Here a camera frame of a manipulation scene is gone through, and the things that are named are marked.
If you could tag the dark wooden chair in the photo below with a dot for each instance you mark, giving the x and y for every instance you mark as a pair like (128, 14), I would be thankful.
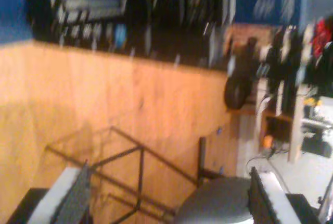
(213, 200)

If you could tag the black box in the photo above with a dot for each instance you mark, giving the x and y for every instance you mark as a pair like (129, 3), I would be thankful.
(316, 144)

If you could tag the light wooden shelf unit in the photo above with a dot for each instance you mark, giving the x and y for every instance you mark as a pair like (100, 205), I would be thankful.
(296, 130)

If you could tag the small blue floor object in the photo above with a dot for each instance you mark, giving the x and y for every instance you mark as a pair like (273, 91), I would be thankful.
(219, 130)

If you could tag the black bag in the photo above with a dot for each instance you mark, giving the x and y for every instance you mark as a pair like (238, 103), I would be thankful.
(236, 91)

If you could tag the red hanging item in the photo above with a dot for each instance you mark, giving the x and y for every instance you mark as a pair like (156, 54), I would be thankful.
(321, 36)

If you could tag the black cluttered background shelving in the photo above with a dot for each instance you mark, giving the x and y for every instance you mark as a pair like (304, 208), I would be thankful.
(156, 13)

